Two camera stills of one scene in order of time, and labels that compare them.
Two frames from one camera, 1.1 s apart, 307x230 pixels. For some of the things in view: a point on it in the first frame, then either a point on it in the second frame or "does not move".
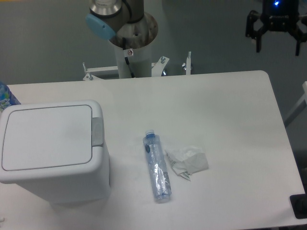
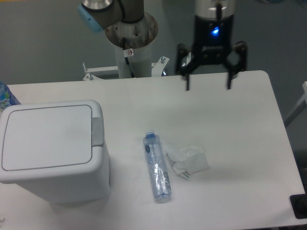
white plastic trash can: x=55 y=151 does not move
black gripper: x=280 y=16 → x=212 y=39
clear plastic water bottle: x=158 y=169 does not move
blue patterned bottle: x=7 y=98 does not move
